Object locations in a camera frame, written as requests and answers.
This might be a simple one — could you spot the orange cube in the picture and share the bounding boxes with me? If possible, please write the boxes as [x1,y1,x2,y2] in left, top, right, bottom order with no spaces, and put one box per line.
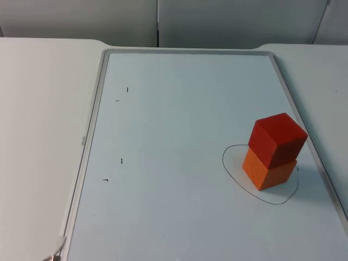
[241,148,298,191]

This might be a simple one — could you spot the red cube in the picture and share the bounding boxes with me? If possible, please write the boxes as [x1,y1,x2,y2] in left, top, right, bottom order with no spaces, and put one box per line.
[248,113,309,169]

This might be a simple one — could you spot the grey-framed whiteboard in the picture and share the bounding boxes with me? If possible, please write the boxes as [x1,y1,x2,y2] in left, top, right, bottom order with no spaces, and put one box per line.
[59,48,348,261]

